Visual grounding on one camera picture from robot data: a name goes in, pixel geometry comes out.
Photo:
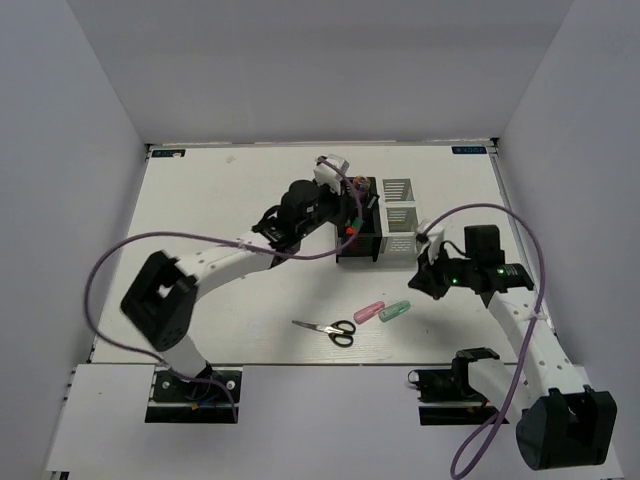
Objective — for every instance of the green translucent small case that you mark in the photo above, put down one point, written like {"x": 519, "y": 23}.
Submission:
{"x": 393, "y": 311}

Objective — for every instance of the clear tube of crayons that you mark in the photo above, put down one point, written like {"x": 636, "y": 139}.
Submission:
{"x": 362, "y": 186}

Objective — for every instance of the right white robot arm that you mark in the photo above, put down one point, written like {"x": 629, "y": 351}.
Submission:
{"x": 560, "y": 420}

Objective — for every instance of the right blue corner label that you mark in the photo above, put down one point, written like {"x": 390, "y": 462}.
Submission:
{"x": 469, "y": 150}

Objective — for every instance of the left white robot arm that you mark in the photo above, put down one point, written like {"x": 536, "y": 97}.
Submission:
{"x": 161, "y": 299}

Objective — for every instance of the pink translucent small case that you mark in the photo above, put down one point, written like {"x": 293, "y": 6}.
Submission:
{"x": 368, "y": 312}

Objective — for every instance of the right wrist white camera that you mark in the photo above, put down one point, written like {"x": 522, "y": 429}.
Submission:
{"x": 428, "y": 239}

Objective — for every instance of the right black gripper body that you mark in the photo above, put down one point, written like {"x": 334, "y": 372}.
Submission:
{"x": 446, "y": 271}

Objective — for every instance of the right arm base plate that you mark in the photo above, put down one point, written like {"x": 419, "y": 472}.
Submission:
{"x": 441, "y": 402}

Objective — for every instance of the left blue corner label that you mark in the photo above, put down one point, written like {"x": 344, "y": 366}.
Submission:
{"x": 168, "y": 153}

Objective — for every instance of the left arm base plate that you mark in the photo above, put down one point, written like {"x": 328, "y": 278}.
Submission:
{"x": 174, "y": 401}

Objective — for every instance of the blue corner label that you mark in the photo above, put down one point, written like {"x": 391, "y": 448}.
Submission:
{"x": 168, "y": 153}
{"x": 469, "y": 150}

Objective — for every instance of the black handled scissors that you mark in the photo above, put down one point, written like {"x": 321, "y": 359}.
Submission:
{"x": 341, "y": 333}

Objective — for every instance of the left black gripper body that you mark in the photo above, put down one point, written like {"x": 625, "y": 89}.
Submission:
{"x": 331, "y": 208}

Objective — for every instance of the white slotted pen holder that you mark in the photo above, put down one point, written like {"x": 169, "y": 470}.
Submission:
{"x": 400, "y": 214}

